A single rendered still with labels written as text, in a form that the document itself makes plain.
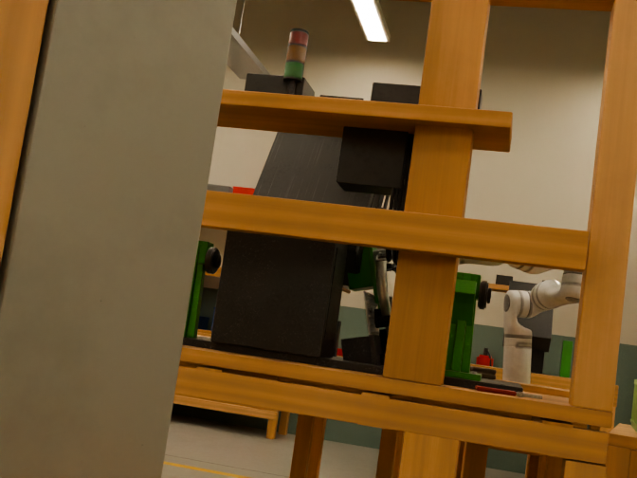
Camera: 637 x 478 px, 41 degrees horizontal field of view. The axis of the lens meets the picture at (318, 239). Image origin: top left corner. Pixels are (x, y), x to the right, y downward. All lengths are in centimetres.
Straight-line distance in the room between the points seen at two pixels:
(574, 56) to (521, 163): 112
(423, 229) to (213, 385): 64
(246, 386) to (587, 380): 80
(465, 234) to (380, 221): 20
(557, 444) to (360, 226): 67
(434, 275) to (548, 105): 631
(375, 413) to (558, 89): 651
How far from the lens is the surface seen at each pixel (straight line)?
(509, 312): 294
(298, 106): 215
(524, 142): 819
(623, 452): 277
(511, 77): 837
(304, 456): 287
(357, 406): 207
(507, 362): 295
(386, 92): 221
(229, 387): 214
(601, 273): 206
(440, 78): 216
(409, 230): 202
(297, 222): 207
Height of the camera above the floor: 96
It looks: 6 degrees up
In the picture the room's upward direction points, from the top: 8 degrees clockwise
